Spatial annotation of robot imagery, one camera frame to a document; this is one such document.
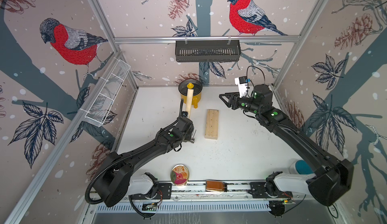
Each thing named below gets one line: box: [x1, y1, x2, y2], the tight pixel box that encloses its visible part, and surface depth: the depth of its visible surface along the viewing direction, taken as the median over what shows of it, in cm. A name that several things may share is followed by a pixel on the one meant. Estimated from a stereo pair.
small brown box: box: [205, 180, 228, 193], surface depth 73 cm
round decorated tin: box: [170, 163, 190, 187], surface depth 77 cm
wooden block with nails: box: [204, 108, 220, 140], surface depth 97 cm
